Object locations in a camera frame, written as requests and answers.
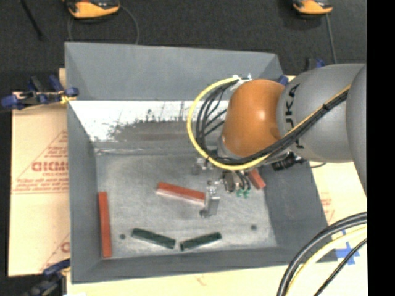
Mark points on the brown cardboard board, red print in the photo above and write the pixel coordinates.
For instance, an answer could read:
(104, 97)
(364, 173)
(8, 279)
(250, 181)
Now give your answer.
(37, 196)

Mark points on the grey metal bin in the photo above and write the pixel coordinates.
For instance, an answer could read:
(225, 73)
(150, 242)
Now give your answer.
(148, 72)

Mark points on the red-brown flat block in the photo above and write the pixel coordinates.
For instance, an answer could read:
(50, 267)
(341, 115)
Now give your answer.
(105, 224)
(182, 192)
(258, 180)

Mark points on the dark green flat block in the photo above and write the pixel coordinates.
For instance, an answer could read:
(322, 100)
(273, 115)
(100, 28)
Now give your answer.
(153, 238)
(200, 240)

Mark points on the black cylinder on white bracket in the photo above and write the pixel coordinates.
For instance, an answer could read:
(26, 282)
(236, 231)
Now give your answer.
(285, 162)

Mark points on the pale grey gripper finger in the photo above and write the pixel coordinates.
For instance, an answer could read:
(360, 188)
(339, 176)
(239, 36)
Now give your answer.
(215, 205)
(206, 208)

